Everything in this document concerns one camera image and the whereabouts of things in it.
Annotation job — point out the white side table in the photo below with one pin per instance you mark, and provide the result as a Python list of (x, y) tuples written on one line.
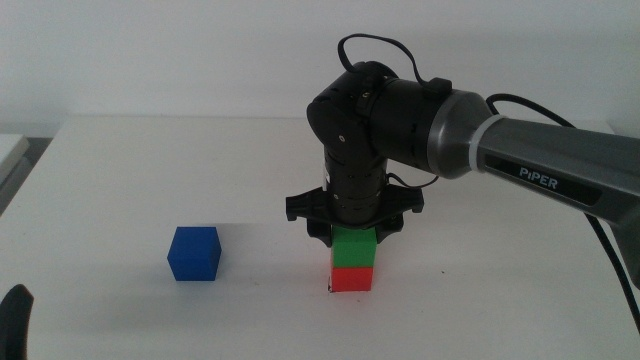
[(10, 150)]

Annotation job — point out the blue cube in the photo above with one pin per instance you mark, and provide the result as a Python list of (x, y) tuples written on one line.
[(194, 255)]

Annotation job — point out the red cube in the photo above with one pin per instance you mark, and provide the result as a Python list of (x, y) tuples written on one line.
[(351, 280)]

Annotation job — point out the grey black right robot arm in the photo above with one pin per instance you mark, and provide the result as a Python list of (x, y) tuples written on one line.
[(525, 145)]

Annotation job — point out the green cube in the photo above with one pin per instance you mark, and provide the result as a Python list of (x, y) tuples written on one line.
[(354, 247)]

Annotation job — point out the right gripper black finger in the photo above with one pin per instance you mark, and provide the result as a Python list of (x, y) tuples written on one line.
[(387, 232), (320, 234)]

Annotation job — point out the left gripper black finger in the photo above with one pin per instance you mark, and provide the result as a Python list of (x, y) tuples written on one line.
[(14, 325)]

